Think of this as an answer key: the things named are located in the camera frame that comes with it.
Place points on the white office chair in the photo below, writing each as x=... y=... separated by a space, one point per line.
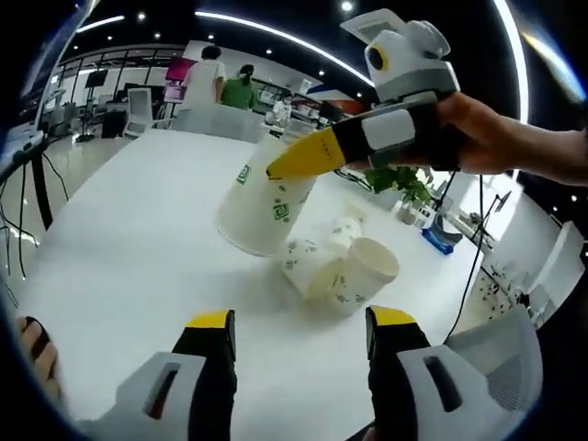
x=140 y=108

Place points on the person's left hand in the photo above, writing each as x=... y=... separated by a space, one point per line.
x=41 y=353

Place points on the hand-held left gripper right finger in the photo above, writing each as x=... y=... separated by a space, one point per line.
x=404 y=367

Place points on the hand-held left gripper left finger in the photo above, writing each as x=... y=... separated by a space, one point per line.
x=206 y=367

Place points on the green potted plant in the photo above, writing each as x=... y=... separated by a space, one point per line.
x=404 y=184

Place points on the black tripod stand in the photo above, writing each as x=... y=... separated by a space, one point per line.
x=487 y=220

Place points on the storage shelf with boxes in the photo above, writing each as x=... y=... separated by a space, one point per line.
x=268 y=98

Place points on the pile of paper cups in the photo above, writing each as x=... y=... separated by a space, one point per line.
x=321 y=280

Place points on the black laptop stand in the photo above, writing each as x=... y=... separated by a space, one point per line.
x=42 y=184

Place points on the pink monitor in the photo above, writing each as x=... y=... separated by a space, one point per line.
x=177 y=73

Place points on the grey translucent office chair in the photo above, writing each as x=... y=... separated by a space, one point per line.
x=216 y=121

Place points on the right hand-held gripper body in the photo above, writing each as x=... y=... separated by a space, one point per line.
x=413 y=69

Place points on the grey curved cushion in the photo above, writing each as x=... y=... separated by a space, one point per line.
x=448 y=227

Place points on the white table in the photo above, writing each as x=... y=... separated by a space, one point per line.
x=138 y=239

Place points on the glass plant jar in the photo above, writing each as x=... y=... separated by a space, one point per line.
x=408 y=213

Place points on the person's right hand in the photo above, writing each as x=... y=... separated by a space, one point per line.
x=482 y=138

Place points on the black monitor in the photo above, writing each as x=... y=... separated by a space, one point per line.
x=95 y=79

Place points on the white paper cup green print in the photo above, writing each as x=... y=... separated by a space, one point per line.
x=257 y=211

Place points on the grey mesh office chair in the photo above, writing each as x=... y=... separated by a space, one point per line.
x=500 y=358

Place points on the long linear ceiling light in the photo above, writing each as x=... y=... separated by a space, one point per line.
x=285 y=32

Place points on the blue packet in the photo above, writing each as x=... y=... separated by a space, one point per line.
x=436 y=240

